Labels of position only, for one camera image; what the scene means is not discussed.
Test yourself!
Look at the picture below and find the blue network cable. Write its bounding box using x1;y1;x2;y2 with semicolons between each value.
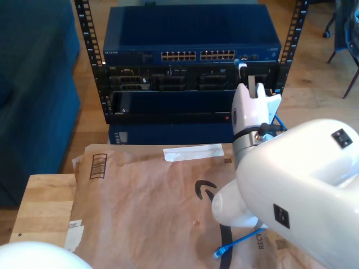
213;58;288;260

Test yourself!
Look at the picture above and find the black rack server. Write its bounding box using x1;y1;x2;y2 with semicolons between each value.
95;64;281;92

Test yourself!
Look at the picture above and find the blue flat device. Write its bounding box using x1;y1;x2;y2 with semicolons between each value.
108;122;278;146

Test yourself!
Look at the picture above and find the office chair caster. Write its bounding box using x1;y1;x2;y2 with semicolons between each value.
321;12;337;39

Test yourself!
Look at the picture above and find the dark chair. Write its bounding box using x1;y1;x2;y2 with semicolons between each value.
326;0;359;100

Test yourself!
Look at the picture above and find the brown paper mailer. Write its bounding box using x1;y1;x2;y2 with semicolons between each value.
63;143;323;269

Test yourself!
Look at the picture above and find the black equipment rack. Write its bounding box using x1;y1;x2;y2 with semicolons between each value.
73;0;310;126

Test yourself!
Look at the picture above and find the blue sofa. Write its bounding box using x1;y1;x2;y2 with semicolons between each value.
0;0;82;210

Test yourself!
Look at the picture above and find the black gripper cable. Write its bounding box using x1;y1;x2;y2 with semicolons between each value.
257;122;283;141

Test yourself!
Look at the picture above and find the blue network switch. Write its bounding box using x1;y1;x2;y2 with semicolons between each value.
102;4;282;67

